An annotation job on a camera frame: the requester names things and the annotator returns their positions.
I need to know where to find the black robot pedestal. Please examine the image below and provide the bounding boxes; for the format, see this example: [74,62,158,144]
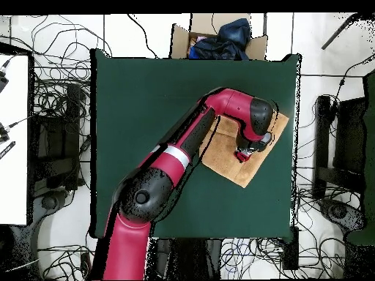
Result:
[154,237,223,280]

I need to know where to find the black rod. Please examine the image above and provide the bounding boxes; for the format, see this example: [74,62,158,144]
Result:
[321,12,360,50]

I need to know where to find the green covered table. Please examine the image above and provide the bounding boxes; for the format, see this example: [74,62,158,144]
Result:
[345,70,375,247]

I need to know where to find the tan terry towel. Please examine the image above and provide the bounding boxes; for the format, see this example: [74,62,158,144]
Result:
[198,112,290,189]

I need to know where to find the black rectangular block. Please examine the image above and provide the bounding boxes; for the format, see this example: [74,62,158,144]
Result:
[282,225,300,271]

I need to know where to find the blue cable bundle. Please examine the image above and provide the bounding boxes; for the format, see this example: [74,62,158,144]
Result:
[219,236,283,277]

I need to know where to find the dark green table cloth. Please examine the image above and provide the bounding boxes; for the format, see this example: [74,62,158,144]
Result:
[90,48,301,239]

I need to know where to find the single black cable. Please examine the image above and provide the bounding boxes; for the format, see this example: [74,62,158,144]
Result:
[127,13,159,58]

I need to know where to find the black metal frame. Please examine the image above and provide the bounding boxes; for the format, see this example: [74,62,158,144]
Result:
[311,94,367,200]
[29,83,86,191]

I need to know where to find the dark chair base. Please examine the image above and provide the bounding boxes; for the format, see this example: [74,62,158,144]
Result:
[319,198,365,232]

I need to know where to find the white desk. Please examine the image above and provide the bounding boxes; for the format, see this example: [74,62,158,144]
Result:
[0,53,30,226]

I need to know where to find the grey chair base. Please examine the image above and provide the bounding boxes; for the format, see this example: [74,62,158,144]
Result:
[31,188,71,229]

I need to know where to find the black flat strip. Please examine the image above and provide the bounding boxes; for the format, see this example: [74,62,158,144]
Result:
[0,140,16,160]

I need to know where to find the cardboard box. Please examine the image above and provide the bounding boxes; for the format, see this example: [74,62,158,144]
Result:
[169,12,268,61]

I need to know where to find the dark blue clothes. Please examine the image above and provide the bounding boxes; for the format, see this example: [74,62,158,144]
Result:
[188,18,253,61]

